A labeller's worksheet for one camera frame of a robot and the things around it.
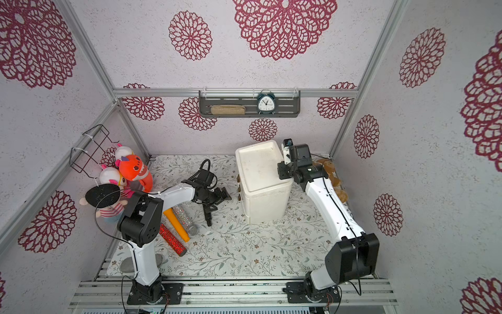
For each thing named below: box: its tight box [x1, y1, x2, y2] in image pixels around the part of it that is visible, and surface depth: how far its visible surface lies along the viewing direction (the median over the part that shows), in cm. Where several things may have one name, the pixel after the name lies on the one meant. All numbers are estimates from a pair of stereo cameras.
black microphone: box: [202, 203, 212, 227], surface depth 94 cm
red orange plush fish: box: [118, 154, 153, 193], surface depth 92 cm
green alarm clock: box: [256, 90, 276, 116], surface depth 92 cm
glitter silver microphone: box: [171, 204, 201, 237], surface depth 90 cm
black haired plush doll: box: [79, 183, 129, 224], surface depth 80 cm
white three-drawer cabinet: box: [235, 140, 294, 225], surface depth 83 cm
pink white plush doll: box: [99, 143, 136, 199], surface depth 89 cm
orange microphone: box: [163, 208, 191, 243], surface depth 89 cm
